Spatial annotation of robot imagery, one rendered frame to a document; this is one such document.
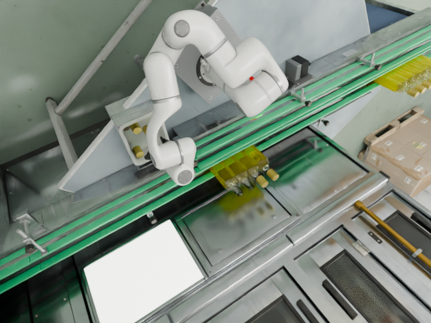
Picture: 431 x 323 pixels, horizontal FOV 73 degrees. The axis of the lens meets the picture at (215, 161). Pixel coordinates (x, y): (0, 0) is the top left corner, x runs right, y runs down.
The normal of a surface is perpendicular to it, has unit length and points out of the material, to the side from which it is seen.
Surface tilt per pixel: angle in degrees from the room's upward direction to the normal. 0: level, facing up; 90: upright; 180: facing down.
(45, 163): 90
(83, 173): 0
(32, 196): 90
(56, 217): 90
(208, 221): 90
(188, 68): 4
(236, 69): 37
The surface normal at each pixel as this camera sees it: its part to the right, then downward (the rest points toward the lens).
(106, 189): -0.11, -0.66
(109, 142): 0.52, 0.60
